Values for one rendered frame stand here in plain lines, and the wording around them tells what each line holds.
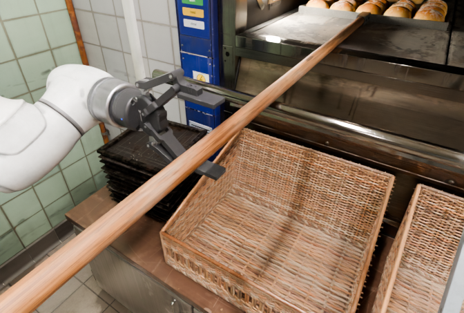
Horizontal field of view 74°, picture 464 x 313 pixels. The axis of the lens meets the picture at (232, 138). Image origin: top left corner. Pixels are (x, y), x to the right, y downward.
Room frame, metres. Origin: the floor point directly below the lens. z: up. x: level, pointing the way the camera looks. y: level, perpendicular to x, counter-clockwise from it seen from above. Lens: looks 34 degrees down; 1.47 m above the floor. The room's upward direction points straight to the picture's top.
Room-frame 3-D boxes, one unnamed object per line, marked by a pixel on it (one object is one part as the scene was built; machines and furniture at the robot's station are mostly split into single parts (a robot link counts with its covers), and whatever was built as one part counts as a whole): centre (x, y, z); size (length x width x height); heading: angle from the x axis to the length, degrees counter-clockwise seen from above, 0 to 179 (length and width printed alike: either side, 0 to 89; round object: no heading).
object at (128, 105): (0.50, 0.16, 1.19); 0.09 x 0.07 x 0.08; 57
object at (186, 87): (0.44, 0.07, 1.28); 0.05 x 0.01 x 0.03; 57
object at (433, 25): (1.40, -0.61, 1.20); 0.55 x 0.36 x 0.03; 57
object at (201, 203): (0.66, -0.14, 0.72); 0.56 x 0.49 x 0.28; 58
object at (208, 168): (0.42, 0.05, 1.12); 0.07 x 0.03 x 0.01; 57
